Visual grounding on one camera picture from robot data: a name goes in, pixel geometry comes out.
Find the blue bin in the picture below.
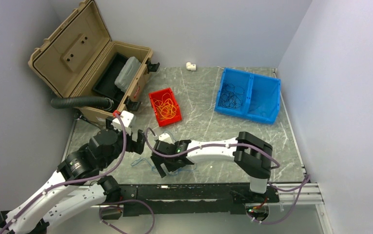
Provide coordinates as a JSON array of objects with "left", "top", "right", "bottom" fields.
[
  {"left": 246, "top": 74, "right": 281, "bottom": 124},
  {"left": 215, "top": 68, "right": 254, "bottom": 118}
]

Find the white pipe elbow fitting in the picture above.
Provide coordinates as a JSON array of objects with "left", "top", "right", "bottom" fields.
[{"left": 185, "top": 62, "right": 196, "bottom": 71}]

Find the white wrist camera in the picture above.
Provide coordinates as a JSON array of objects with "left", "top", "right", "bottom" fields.
[
  {"left": 158, "top": 132, "right": 175, "bottom": 144},
  {"left": 112, "top": 111, "right": 136, "bottom": 135}
]

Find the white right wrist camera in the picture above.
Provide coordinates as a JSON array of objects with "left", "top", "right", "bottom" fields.
[{"left": 158, "top": 132, "right": 175, "bottom": 144}]

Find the red plastic bin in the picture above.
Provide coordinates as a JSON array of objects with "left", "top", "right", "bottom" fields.
[{"left": 149, "top": 88, "right": 182, "bottom": 127}]

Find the black toolbox tray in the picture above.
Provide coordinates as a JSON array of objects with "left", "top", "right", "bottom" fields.
[{"left": 92, "top": 53, "right": 128, "bottom": 104}]

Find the blue bin right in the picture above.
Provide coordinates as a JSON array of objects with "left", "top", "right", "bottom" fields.
[{"left": 246, "top": 74, "right": 281, "bottom": 124}]

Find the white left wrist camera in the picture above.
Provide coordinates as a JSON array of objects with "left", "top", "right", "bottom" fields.
[{"left": 112, "top": 111, "right": 136, "bottom": 135}]

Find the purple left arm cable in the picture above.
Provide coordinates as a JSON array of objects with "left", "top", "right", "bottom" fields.
[{"left": 0, "top": 113, "right": 156, "bottom": 234}]

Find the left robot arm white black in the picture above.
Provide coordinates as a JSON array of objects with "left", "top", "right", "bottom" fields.
[{"left": 0, "top": 111, "right": 145, "bottom": 234}]

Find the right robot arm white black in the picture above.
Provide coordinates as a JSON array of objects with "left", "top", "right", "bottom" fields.
[{"left": 151, "top": 132, "right": 279, "bottom": 202}]

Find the blue wire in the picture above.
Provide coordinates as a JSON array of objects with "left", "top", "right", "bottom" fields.
[{"left": 130, "top": 131, "right": 197, "bottom": 176}]

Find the blue bin left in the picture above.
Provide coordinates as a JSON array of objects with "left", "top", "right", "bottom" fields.
[{"left": 215, "top": 68, "right": 254, "bottom": 118}]

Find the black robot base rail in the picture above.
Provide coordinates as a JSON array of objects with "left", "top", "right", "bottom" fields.
[{"left": 87, "top": 174, "right": 280, "bottom": 217}]

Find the black corrugated hose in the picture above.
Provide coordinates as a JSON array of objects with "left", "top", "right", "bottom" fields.
[{"left": 50, "top": 95, "right": 114, "bottom": 110}]

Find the tan hard toolbox case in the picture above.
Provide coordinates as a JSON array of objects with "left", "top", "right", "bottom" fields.
[{"left": 28, "top": 0, "right": 159, "bottom": 111}]

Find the grey plastic organizer box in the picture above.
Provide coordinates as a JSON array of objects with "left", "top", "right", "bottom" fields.
[{"left": 114, "top": 57, "right": 141, "bottom": 92}]

